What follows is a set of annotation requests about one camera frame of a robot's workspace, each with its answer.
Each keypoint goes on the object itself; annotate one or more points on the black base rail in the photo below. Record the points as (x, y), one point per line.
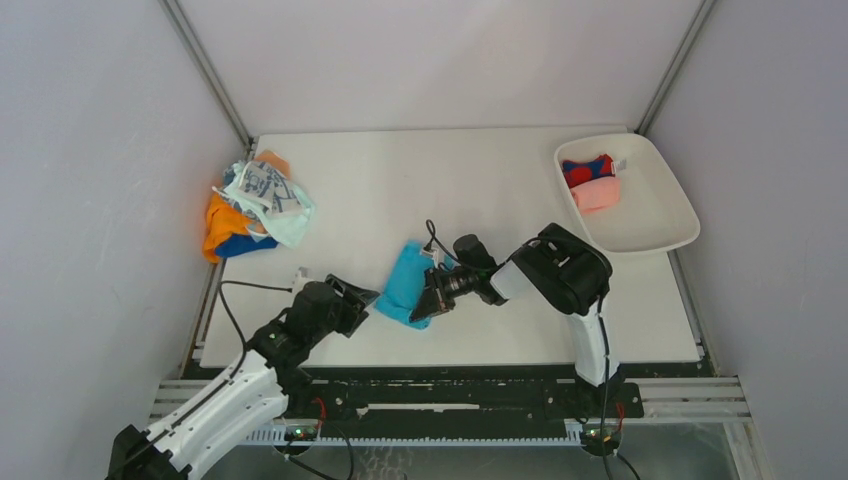
(459, 402)

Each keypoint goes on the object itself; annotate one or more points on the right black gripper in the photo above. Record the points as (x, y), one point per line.
(434, 300)

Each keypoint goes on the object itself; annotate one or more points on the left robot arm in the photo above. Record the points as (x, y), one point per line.
(264, 381)

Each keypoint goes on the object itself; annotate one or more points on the bright blue towel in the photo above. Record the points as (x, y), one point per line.
(406, 283)

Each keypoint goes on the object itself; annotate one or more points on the white plastic tray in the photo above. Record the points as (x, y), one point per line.
(653, 215)

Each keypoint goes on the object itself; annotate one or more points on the pink rolled towel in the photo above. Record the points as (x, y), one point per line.
(597, 194)

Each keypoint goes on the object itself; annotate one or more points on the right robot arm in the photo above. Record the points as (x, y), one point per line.
(572, 276)

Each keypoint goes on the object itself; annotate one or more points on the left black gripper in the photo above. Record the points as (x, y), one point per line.
(353, 314)

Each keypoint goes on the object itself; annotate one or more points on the orange towel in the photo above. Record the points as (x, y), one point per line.
(222, 220)

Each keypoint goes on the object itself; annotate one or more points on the dark blue towel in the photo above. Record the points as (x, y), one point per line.
(238, 244)

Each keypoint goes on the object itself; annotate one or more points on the red blue rolled towel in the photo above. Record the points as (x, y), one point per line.
(578, 173)

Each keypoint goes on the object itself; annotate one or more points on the mint green towel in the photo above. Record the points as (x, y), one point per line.
(287, 228)

